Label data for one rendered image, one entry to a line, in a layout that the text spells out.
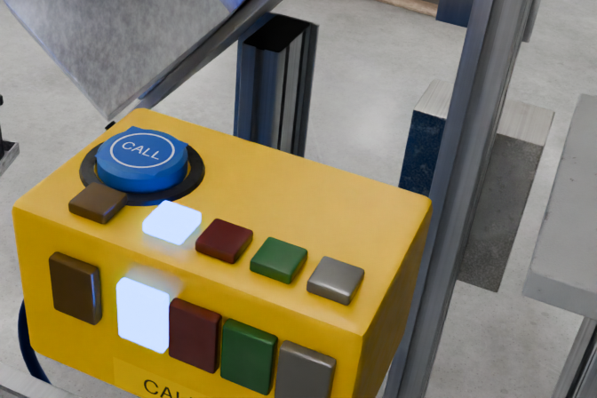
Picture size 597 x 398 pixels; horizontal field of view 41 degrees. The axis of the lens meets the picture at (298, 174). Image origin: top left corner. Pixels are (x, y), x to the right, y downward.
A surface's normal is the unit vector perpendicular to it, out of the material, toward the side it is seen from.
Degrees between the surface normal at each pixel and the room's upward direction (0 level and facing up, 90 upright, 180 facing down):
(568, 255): 0
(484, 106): 90
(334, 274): 0
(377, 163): 0
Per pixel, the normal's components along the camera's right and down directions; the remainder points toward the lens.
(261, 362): -0.39, 0.49
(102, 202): 0.09, -0.82
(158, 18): 0.22, 0.00
